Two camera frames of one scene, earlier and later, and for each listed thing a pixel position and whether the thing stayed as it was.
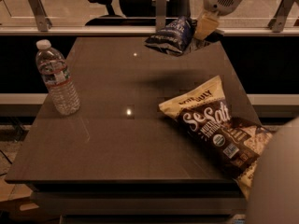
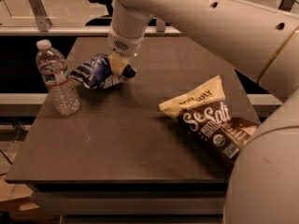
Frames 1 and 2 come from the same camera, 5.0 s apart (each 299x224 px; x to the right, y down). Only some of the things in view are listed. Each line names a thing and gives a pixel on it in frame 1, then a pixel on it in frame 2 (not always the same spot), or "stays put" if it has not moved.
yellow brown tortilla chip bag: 232,144 stays put
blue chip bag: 177,37 -> 95,72
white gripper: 220,0 -> 125,44
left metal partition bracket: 44,21 stays put
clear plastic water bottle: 54,70 stays put
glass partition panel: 139,7 stays put
